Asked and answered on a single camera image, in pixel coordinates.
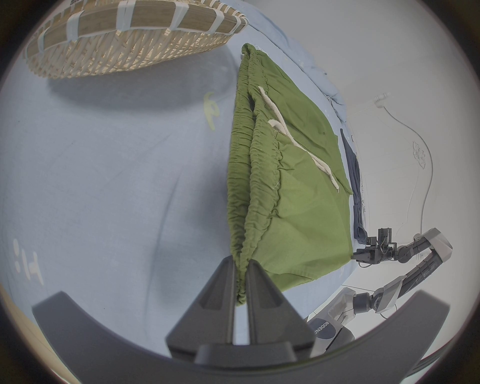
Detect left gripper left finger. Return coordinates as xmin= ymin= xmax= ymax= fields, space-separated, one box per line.
xmin=166 ymin=257 xmax=238 ymax=357

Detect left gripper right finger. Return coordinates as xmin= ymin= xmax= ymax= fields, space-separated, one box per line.
xmin=244 ymin=259 xmax=316 ymax=356

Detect green shorts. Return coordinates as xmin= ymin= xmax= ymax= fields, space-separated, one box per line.
xmin=227 ymin=43 xmax=354 ymax=305

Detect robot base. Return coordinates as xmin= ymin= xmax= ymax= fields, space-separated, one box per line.
xmin=307 ymin=288 xmax=356 ymax=355

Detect dark blue garment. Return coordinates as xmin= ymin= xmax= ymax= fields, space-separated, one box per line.
xmin=340 ymin=128 xmax=371 ymax=243

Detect bed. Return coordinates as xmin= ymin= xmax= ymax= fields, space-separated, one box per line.
xmin=0 ymin=11 xmax=435 ymax=361

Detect round woven basket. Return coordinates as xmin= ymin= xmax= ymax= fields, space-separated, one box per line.
xmin=23 ymin=0 xmax=249 ymax=79

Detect pale blue quilt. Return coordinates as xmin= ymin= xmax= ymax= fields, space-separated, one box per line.
xmin=245 ymin=13 xmax=347 ymax=124

